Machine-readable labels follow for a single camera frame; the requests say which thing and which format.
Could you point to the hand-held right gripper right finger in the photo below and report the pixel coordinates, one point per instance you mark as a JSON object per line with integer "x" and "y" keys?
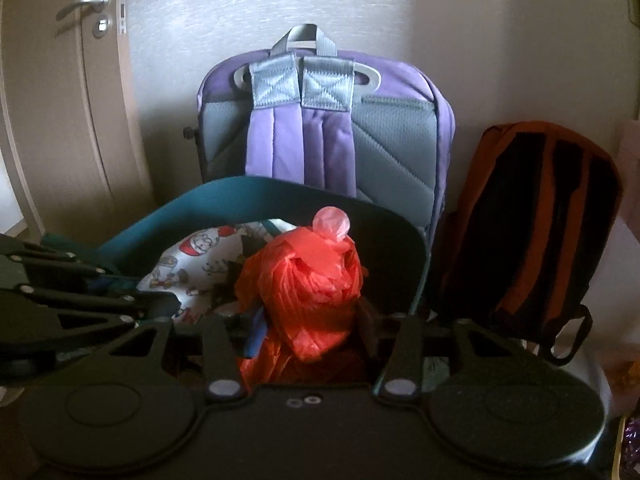
{"x": 369, "y": 327}

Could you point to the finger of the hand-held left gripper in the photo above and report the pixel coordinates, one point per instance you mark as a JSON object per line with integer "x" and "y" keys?
{"x": 75, "y": 310}
{"x": 60, "y": 260}

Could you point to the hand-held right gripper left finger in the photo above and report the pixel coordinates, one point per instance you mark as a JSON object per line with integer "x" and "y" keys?
{"x": 252, "y": 335}

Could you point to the red plastic bag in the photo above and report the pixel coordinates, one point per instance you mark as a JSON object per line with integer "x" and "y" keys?
{"x": 305, "y": 285}

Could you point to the white cartoon print wrapping paper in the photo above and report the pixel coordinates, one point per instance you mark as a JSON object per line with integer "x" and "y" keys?
{"x": 200, "y": 260}

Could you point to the teal plastic waste bin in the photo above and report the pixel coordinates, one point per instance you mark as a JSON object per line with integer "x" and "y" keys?
{"x": 210, "y": 205}

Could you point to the beige wooden door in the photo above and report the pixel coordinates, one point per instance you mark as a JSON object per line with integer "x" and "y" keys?
{"x": 60, "y": 110}

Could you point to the purple grey backpack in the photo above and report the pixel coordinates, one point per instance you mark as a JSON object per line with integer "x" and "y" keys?
{"x": 390, "y": 160}

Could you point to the orange black backpack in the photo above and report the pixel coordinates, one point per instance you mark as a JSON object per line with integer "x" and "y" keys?
{"x": 530, "y": 210}

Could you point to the silver door lock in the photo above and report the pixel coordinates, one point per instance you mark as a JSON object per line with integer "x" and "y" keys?
{"x": 102, "y": 26}

